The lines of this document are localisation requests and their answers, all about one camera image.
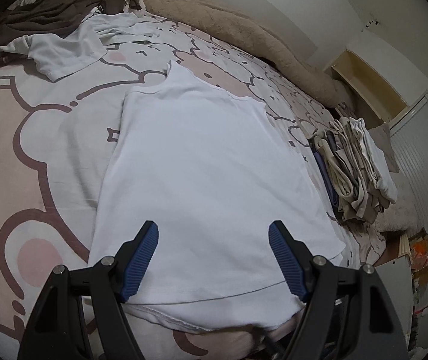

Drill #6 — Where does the white t-shirt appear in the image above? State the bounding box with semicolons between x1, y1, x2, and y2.
89;62;345;332

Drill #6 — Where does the pale grey t-shirt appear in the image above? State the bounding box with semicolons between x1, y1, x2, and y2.
0;12;159;82

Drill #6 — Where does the stack of folded clothes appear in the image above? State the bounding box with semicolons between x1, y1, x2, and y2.
309;117;399;224

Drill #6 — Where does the wooden wall shelf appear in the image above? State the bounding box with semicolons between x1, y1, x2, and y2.
331;50;408;128

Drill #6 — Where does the beige fleece blanket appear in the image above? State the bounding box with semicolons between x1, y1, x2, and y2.
143;0;342;108

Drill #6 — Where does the bear print bed sheet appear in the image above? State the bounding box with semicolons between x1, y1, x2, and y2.
0;6;387;360

